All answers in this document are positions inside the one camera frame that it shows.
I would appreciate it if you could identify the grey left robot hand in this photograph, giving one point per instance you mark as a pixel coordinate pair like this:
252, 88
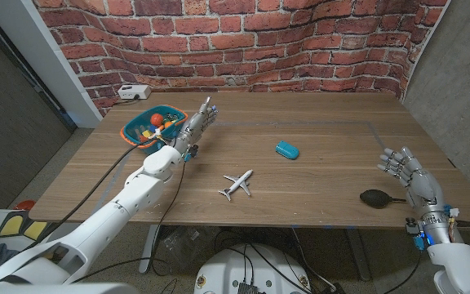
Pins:
194, 126

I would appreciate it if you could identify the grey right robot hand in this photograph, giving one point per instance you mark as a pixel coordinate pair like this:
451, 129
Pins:
420, 183

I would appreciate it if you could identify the black rubber air blower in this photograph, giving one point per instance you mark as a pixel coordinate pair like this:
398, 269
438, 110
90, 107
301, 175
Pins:
375, 199

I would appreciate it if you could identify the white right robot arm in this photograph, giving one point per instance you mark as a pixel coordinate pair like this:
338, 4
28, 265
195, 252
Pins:
459, 261

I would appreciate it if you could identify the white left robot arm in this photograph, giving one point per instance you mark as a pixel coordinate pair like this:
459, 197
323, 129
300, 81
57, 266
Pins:
137, 192

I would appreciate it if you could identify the red toy ball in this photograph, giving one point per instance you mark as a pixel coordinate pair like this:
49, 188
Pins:
157, 119

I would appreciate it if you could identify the yellow toy block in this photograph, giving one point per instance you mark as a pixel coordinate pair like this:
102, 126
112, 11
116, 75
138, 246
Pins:
147, 134

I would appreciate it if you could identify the teal tray with orange rim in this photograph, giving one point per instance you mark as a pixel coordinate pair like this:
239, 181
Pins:
137, 126

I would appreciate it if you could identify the white toy airplane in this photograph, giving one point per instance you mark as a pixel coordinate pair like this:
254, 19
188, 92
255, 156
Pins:
239, 183

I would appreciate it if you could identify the turquoise case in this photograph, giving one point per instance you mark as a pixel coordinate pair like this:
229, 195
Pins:
287, 150

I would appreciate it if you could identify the white power box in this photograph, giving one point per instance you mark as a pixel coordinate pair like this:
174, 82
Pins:
134, 92

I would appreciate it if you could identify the grey table leg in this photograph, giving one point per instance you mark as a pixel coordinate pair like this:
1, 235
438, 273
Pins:
148, 249
359, 257

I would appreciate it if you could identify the red brick print backdrop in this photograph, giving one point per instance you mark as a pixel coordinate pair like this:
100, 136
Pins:
239, 41

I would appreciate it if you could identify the clear plastic bag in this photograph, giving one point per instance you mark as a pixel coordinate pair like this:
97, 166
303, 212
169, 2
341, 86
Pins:
186, 245

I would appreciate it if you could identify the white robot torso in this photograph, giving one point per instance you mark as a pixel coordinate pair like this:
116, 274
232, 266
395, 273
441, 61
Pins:
227, 269

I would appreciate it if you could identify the red floor object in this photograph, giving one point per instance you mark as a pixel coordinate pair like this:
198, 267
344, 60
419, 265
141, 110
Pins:
25, 205

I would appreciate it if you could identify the white pedal box yellow pads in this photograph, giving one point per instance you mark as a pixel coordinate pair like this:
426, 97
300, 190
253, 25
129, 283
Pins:
12, 224

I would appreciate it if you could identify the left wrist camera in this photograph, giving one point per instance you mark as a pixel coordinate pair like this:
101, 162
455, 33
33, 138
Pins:
191, 153

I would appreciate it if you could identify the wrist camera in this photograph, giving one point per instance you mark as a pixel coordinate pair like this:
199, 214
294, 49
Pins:
191, 153
414, 232

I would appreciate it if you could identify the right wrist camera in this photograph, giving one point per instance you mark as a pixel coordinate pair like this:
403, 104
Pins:
414, 232

